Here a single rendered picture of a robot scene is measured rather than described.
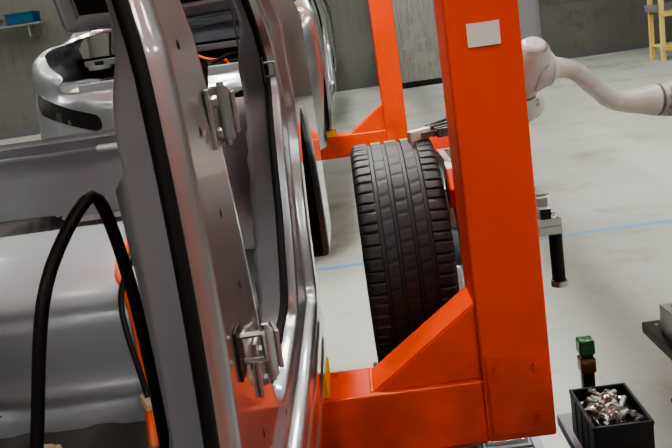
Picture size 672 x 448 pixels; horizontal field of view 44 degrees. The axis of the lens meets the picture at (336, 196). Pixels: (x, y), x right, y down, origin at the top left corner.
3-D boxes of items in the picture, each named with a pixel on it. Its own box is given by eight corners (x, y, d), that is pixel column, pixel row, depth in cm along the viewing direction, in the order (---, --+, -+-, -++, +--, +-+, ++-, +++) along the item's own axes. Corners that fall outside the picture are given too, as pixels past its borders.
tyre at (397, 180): (385, 418, 223) (371, 301, 285) (472, 407, 223) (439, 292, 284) (353, 194, 200) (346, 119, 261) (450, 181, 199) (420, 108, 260)
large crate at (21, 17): (42, 21, 1620) (39, 10, 1615) (34, 21, 1579) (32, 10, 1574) (14, 25, 1620) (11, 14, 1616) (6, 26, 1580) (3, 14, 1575)
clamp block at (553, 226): (525, 233, 225) (523, 215, 224) (558, 229, 225) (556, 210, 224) (529, 238, 221) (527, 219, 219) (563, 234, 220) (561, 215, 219)
